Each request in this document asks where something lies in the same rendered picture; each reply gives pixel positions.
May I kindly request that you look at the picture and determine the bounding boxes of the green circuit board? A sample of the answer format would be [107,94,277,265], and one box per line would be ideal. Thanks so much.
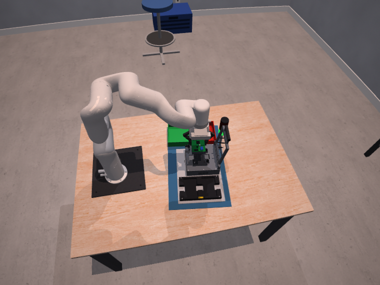
[191,140,206,152]

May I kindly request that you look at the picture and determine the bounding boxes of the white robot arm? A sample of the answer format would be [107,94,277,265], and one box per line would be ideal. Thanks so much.
[80,72,211,184]

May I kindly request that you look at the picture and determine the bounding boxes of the green bin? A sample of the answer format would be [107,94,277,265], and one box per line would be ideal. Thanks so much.
[167,124,190,147]

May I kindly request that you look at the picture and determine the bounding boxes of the red bin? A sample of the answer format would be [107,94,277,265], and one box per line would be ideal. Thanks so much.
[207,121,217,144]

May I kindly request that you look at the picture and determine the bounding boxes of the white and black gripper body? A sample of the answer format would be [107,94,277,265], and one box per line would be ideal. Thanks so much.
[189,123,210,139]

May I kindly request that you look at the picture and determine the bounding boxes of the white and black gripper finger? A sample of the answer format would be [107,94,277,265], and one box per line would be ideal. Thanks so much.
[183,131,192,146]
[204,131,215,146]

